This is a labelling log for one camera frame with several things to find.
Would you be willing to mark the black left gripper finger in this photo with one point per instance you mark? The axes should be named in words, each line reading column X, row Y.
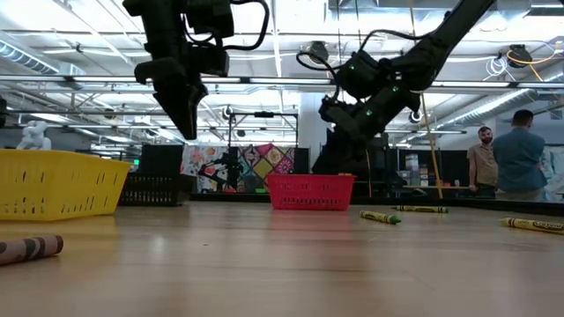
column 183, row 114

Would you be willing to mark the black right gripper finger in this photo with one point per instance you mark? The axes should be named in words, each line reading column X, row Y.
column 339, row 154

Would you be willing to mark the yellow green crayon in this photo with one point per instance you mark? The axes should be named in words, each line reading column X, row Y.
column 420, row 209

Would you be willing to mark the brown crayon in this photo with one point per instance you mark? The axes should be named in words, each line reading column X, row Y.
column 31, row 248

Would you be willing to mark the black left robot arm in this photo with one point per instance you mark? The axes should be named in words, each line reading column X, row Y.
column 167, row 26

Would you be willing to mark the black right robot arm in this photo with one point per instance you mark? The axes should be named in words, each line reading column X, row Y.
column 440, row 39

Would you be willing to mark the black background robot arm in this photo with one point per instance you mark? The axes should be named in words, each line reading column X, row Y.
column 229, row 174

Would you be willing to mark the black computer tower case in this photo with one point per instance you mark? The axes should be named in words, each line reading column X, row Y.
column 381, row 171

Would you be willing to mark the red plastic basket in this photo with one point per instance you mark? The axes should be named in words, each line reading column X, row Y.
column 308, row 193

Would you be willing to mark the black cabinet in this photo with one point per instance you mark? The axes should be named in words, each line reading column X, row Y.
column 161, row 160

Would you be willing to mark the colourful patterned fabric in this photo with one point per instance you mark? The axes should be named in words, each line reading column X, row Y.
column 260, row 167

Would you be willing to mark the black gantry stand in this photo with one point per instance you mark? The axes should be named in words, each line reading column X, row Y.
column 264, row 114

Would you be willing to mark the black plastic basket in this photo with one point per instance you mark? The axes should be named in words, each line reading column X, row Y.
column 150, row 189

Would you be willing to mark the person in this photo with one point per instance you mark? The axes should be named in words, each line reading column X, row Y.
column 482, row 163
column 520, row 158

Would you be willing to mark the yellow plastic basket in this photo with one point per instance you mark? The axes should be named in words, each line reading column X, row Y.
column 57, row 185

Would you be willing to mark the white humanoid figure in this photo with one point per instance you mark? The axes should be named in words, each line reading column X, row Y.
column 33, row 138

